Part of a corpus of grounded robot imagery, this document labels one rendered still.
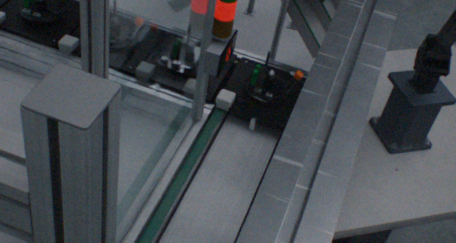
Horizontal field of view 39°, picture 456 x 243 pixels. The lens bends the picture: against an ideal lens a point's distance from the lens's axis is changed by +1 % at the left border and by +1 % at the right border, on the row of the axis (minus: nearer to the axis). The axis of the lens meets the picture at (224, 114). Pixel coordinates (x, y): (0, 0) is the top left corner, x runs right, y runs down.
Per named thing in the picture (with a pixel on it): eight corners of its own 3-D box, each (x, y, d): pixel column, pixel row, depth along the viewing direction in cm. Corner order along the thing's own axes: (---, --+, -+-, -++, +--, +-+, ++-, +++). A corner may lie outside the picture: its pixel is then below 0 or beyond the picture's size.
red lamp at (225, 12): (237, 13, 152) (240, -4, 149) (230, 24, 149) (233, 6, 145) (218, 7, 153) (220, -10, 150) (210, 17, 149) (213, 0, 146)
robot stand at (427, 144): (431, 148, 194) (457, 100, 180) (389, 155, 189) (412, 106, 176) (408, 116, 203) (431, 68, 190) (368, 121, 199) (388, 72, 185)
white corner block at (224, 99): (234, 102, 183) (236, 92, 180) (229, 113, 180) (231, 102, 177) (219, 98, 184) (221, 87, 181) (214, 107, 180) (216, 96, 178)
